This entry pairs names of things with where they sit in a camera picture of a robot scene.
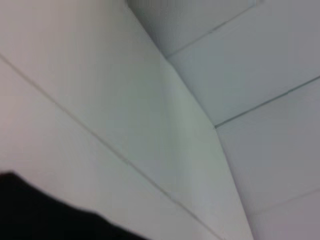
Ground black shirt with FREE print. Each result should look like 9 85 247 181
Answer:
0 170 144 240

